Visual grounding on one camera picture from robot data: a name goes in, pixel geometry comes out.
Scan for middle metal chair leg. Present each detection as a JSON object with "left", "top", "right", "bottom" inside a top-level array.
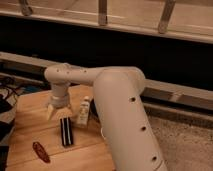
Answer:
[{"left": 98, "top": 0, "right": 107, "bottom": 26}]

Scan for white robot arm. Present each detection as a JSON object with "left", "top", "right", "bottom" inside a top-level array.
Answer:
[{"left": 44, "top": 63, "right": 168, "bottom": 171}]

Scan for metal chair leg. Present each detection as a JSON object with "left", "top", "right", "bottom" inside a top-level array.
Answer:
[
  {"left": 158, "top": 0, "right": 176, "bottom": 34},
  {"left": 98, "top": 0, "right": 107, "bottom": 26},
  {"left": 19, "top": 0, "right": 33, "bottom": 16}
]

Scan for white tube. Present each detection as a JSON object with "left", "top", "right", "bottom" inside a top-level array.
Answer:
[{"left": 76, "top": 96, "right": 90, "bottom": 127}]

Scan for red brown oval object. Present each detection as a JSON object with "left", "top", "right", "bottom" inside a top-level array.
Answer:
[{"left": 32, "top": 142, "right": 50, "bottom": 163}]

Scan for right metal chair leg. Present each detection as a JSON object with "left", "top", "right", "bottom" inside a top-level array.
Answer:
[{"left": 158, "top": 0, "right": 176, "bottom": 34}]

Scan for black striped case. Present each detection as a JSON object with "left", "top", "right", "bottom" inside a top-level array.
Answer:
[{"left": 60, "top": 117, "right": 73, "bottom": 147}]

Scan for left metal chair leg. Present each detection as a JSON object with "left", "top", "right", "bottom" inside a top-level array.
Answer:
[{"left": 19, "top": 0, "right": 33, "bottom": 16}]

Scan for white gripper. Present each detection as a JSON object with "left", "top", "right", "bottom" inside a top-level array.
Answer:
[{"left": 46, "top": 83, "right": 73, "bottom": 120}]

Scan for black cables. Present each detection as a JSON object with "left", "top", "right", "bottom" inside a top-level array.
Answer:
[{"left": 0, "top": 76, "right": 41, "bottom": 101}]

